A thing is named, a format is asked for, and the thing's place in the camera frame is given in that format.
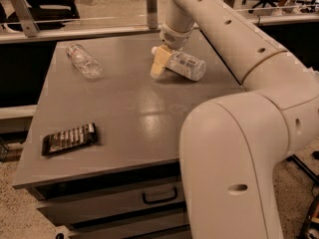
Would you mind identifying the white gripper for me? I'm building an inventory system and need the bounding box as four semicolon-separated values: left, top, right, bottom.
151;23;193;79

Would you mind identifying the blue labelled plastic bottle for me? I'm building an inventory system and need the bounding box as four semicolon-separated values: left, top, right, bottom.
163;50;206;82

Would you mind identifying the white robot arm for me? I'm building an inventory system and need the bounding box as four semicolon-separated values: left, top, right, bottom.
160;0;319;239

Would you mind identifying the clear empty plastic bottle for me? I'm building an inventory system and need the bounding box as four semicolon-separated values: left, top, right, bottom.
66;43;102;80

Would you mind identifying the black snack bar wrapper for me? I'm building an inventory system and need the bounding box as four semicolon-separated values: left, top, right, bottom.
42;122;98;156

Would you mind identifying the grey drawer cabinet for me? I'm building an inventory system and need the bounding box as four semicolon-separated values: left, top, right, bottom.
13;31;242;239

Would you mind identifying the black office chair left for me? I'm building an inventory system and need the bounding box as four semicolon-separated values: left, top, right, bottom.
5;0;81;32

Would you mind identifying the lower grey drawer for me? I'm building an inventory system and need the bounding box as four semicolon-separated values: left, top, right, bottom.
69;208;189;239

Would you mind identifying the grey drawer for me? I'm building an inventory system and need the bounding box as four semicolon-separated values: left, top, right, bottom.
37;177;184;227
69;208;189;239

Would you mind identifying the black stand leg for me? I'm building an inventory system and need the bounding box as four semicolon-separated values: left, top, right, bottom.
286;154;319;185

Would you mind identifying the upper grey drawer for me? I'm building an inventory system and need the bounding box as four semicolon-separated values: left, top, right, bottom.
37;177;184;227

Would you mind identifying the middle metal bracket post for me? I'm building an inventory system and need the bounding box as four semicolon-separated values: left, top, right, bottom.
147;0;158;29

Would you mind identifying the black drawer handle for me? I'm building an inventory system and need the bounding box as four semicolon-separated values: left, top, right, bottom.
142;186;178;205

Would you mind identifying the left metal bracket post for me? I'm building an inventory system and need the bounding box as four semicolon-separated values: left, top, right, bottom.
10;0;39;37

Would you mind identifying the grey metal rail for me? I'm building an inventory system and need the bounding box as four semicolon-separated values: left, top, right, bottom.
0;13;319;44

